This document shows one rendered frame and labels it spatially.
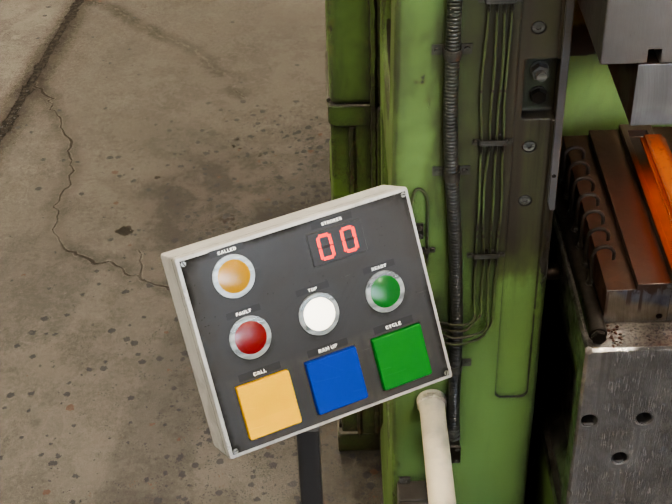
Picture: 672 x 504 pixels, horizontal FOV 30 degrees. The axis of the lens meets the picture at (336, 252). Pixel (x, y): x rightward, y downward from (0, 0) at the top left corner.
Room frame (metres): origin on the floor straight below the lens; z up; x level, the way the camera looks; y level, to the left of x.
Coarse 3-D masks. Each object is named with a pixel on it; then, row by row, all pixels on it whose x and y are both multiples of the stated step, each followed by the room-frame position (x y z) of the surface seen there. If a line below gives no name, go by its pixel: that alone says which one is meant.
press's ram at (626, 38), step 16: (592, 0) 1.50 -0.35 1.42; (608, 0) 1.42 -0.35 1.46; (624, 0) 1.42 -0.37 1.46; (640, 0) 1.42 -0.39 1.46; (656, 0) 1.42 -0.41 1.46; (592, 16) 1.49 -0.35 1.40; (608, 16) 1.42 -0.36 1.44; (624, 16) 1.42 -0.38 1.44; (640, 16) 1.42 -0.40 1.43; (656, 16) 1.42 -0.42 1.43; (592, 32) 1.48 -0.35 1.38; (608, 32) 1.42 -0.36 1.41; (624, 32) 1.42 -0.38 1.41; (640, 32) 1.42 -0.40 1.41; (656, 32) 1.42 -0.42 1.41; (608, 48) 1.42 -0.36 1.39; (624, 48) 1.42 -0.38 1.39; (640, 48) 1.42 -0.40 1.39; (656, 48) 1.42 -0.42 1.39
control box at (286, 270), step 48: (384, 192) 1.39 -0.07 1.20; (240, 240) 1.29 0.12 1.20; (288, 240) 1.31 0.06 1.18; (336, 240) 1.33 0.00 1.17; (384, 240) 1.35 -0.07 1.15; (192, 288) 1.24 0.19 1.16; (288, 288) 1.28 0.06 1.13; (336, 288) 1.29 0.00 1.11; (192, 336) 1.22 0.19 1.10; (288, 336) 1.24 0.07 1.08; (336, 336) 1.26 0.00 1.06; (432, 336) 1.29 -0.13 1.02; (240, 384) 1.19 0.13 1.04; (240, 432) 1.15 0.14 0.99; (288, 432) 1.17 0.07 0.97
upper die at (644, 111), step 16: (608, 64) 1.58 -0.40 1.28; (624, 64) 1.49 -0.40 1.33; (640, 64) 1.42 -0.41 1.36; (656, 64) 1.42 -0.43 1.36; (624, 80) 1.48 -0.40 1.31; (640, 80) 1.42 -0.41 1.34; (656, 80) 1.42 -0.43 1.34; (624, 96) 1.47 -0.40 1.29; (640, 96) 1.42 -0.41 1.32; (656, 96) 1.42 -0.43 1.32; (640, 112) 1.42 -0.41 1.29; (656, 112) 1.42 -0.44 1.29
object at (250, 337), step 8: (240, 328) 1.23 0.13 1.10; (248, 328) 1.23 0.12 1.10; (256, 328) 1.23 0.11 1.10; (264, 328) 1.24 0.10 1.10; (240, 336) 1.22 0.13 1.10; (248, 336) 1.22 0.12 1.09; (256, 336) 1.23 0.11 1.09; (264, 336) 1.23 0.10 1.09; (240, 344) 1.21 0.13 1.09; (248, 344) 1.22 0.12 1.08; (256, 344) 1.22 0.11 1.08; (264, 344) 1.22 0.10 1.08; (248, 352) 1.21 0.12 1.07; (256, 352) 1.22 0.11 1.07
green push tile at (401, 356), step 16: (384, 336) 1.27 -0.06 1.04; (400, 336) 1.27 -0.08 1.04; (416, 336) 1.28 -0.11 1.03; (384, 352) 1.26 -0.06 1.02; (400, 352) 1.26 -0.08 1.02; (416, 352) 1.27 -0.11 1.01; (384, 368) 1.24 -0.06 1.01; (400, 368) 1.25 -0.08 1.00; (416, 368) 1.26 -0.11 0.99; (384, 384) 1.23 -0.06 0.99; (400, 384) 1.24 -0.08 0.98
